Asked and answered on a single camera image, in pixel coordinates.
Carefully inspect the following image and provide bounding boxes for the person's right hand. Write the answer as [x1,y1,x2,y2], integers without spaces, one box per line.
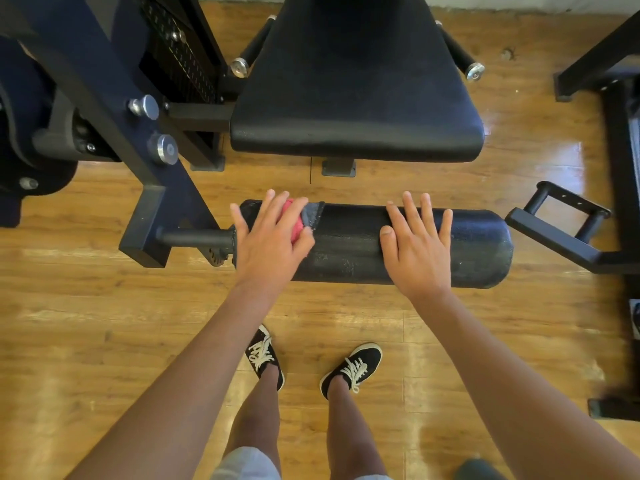
[379,191,454,304]

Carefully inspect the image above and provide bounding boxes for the person's left hand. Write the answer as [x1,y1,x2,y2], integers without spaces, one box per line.
[230,189,317,294]

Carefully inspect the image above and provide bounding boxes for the pink cleaning cloth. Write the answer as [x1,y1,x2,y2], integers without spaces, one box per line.
[278,197,326,246]

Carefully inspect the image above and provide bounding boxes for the person's right forearm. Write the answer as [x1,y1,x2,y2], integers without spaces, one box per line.
[415,289,640,480]

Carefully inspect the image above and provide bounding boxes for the person's left forearm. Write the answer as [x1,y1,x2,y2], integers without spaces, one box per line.
[65,279,276,480]

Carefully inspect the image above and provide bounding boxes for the person's left black shoe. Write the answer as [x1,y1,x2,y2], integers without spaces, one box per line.
[245,325,287,392]

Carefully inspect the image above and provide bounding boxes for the person's black shoe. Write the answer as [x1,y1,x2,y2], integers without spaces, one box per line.
[245,325,287,392]
[320,341,384,401]

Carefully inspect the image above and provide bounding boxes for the person's right black shoe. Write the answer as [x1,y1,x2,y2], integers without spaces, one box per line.
[320,341,384,401]

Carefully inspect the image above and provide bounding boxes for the person's left leg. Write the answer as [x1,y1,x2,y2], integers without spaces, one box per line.
[225,369,283,456]

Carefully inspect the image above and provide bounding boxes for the person's leg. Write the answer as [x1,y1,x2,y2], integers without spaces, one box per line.
[327,379,389,480]
[225,369,283,456]

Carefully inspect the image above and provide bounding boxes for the person's right leg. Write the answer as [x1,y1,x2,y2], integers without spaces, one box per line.
[327,379,389,480]

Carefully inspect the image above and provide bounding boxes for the person's white shorts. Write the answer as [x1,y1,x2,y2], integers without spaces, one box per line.
[210,445,393,480]

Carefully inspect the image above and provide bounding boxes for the dark green plastic bucket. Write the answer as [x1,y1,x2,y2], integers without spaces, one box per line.
[455,457,509,480]

